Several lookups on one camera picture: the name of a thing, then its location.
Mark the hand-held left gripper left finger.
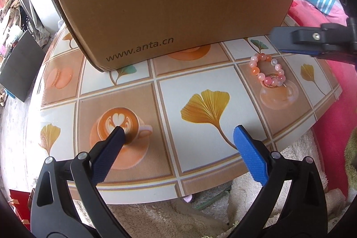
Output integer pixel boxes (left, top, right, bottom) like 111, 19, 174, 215
30, 126, 131, 238

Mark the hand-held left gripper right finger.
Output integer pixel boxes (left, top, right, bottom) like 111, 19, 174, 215
229, 124, 328, 238

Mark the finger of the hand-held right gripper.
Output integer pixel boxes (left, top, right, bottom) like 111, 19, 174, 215
270, 23, 357, 52
279, 49, 357, 64

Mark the pink orange bead bracelet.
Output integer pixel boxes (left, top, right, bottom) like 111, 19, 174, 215
249, 53, 286, 88

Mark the brown cardboard box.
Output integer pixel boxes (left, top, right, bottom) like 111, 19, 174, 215
51, 0, 299, 72

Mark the leaf print table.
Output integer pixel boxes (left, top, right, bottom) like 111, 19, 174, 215
29, 26, 343, 205

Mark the cream fleece garment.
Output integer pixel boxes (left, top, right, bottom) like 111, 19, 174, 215
70, 129, 357, 238

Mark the red gift box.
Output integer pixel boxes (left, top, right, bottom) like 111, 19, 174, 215
8, 189, 35, 231

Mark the dark flat board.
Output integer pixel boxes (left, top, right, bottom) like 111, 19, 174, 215
0, 30, 46, 102

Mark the clutter pile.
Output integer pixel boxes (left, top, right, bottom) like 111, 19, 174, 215
0, 0, 34, 54

